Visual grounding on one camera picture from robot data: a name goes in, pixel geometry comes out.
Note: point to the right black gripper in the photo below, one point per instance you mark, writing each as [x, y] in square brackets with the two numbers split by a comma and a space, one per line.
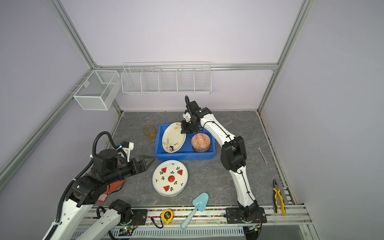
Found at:
[185, 130]

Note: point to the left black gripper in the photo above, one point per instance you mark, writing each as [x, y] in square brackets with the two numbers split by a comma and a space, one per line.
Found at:
[136, 169]

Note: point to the orange patterned bowl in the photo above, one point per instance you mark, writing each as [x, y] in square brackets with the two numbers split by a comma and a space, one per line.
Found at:
[201, 142]

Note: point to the cream floral plate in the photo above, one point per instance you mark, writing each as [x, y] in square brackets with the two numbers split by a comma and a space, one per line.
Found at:
[173, 140]

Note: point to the watermelon pattern plate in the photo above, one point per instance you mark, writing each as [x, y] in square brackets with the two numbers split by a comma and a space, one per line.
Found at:
[168, 174]

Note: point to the green rimmed bottom plate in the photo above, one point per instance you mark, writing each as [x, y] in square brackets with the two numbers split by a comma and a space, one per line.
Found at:
[172, 192]

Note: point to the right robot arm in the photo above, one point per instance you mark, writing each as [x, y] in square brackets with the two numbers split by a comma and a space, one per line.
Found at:
[233, 157]

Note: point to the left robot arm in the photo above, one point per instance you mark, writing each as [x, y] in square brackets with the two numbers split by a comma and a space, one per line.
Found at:
[110, 163]

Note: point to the blue plastic bin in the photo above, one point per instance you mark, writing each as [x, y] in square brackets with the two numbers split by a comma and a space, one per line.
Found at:
[186, 152]

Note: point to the amber glass cup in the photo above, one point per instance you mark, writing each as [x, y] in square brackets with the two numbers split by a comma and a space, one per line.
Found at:
[150, 132]

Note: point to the red work glove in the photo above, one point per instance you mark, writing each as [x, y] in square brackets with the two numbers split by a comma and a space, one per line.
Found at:
[112, 188]

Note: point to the yellow tape measure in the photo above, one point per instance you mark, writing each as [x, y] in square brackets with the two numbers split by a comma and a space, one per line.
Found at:
[167, 216]

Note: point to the teal plastic shovel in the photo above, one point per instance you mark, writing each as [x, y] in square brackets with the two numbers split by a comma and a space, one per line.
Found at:
[199, 203]

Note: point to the metal wrench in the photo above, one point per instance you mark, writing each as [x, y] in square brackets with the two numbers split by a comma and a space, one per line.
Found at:
[263, 156]

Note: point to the white mesh basket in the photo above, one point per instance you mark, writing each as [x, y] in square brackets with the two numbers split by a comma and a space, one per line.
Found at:
[99, 90]

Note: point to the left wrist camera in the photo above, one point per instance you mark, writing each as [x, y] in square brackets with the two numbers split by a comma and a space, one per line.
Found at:
[126, 147]

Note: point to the white wire rack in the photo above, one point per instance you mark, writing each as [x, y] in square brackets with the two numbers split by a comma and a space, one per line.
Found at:
[166, 78]

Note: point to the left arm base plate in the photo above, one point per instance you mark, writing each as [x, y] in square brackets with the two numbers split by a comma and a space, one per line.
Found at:
[138, 217]

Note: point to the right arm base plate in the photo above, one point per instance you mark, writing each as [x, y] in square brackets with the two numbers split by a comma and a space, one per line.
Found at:
[240, 216]

